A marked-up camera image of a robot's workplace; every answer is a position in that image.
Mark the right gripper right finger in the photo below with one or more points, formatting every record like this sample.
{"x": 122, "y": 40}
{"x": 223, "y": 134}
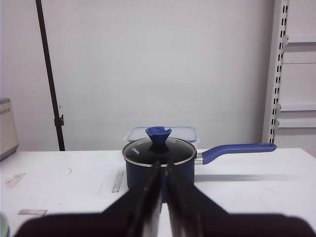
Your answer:
{"x": 193, "y": 214}

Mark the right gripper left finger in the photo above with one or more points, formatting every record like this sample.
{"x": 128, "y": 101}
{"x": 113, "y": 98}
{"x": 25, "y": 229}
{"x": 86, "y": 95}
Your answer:
{"x": 135, "y": 214}

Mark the green ceramic bowl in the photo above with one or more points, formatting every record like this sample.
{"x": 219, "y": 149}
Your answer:
{"x": 3, "y": 221}

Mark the blue ceramic bowl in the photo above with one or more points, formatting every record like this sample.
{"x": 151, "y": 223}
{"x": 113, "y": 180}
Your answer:
{"x": 5, "y": 233}

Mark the glass lid with blue knob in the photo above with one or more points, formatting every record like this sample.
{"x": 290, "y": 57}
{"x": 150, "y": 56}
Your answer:
{"x": 159, "y": 146}

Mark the clear plastic food container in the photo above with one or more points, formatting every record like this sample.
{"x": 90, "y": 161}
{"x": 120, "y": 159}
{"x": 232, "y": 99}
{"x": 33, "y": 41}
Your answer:
{"x": 187, "y": 133}

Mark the black tripod pole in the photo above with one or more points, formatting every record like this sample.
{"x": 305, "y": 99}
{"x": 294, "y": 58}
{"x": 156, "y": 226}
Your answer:
{"x": 58, "y": 119}

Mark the cream silver two-slot toaster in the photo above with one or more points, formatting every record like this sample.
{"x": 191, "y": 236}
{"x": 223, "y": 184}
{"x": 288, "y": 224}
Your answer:
{"x": 8, "y": 134}

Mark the white slotted shelving rack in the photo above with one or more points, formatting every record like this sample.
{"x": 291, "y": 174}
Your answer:
{"x": 290, "y": 109}

